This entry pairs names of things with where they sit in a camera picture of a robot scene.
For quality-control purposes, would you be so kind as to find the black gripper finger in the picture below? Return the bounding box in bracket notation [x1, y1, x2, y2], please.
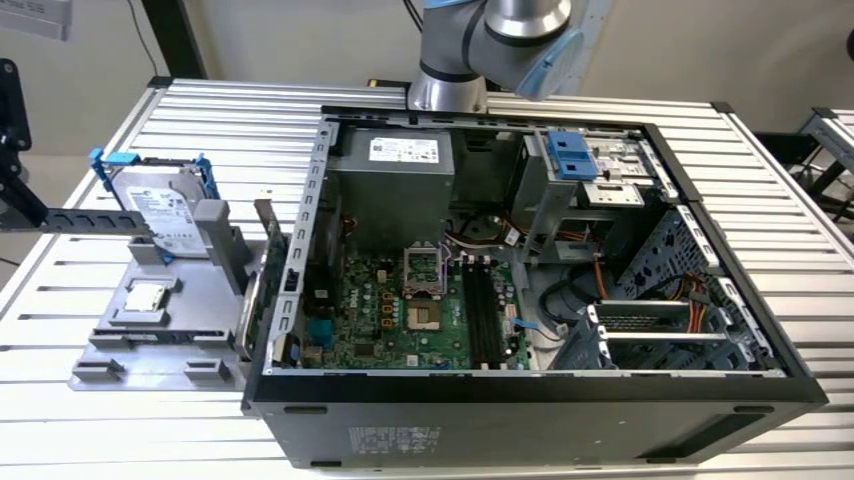
[0, 57, 53, 234]

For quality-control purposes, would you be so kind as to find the dark RAM stick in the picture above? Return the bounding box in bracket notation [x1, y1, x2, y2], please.
[39, 209, 146, 234]
[93, 330, 233, 346]

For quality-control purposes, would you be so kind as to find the black RAM slot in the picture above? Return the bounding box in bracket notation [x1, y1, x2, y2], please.
[486, 255, 508, 369]
[470, 255, 492, 369]
[462, 255, 484, 369]
[478, 255, 500, 369]

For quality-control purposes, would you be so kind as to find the hard disk in blue carrier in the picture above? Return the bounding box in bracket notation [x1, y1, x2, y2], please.
[87, 148, 222, 262]

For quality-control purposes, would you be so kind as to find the silver CPU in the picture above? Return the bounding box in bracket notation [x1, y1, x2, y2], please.
[126, 284, 169, 312]

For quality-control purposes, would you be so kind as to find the green graphics card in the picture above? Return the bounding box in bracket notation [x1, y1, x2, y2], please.
[241, 198, 293, 364]

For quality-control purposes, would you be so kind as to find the grey parts rack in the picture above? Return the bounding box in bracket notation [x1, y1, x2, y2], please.
[66, 200, 269, 396]

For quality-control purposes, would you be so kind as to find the grey power supply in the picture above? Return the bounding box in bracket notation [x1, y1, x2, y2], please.
[326, 127, 457, 251]

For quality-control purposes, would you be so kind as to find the blue expansion slot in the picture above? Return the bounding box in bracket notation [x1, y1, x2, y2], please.
[306, 321, 336, 350]

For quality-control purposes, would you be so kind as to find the green motherboard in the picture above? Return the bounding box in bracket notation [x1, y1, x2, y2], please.
[293, 247, 536, 371]

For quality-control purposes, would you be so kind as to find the metal socket cover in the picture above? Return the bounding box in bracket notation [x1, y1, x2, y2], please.
[404, 243, 448, 297]

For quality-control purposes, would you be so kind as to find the round black speaker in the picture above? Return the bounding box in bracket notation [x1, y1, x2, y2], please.
[460, 213, 504, 244]

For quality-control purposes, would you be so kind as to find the CPU socket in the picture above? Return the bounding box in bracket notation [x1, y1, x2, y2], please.
[405, 297, 448, 332]

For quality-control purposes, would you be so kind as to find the blue drive latch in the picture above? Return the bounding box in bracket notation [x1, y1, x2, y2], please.
[545, 130, 598, 182]

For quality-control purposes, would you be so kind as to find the black open PC case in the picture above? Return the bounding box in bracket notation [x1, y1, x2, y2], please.
[240, 103, 831, 470]

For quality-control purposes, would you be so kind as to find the silver disk bay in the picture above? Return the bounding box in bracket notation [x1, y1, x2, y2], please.
[585, 298, 736, 371]

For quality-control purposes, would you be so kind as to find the metal slat side table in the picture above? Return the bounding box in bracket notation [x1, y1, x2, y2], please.
[797, 106, 854, 166]

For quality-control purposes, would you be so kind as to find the black post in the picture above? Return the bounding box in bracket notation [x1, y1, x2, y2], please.
[142, 0, 209, 80]

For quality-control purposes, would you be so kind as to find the orange wire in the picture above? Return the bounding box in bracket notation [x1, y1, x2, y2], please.
[592, 253, 612, 302]

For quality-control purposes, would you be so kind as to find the red yellow wire bundle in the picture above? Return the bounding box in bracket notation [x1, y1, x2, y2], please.
[679, 273, 715, 335]

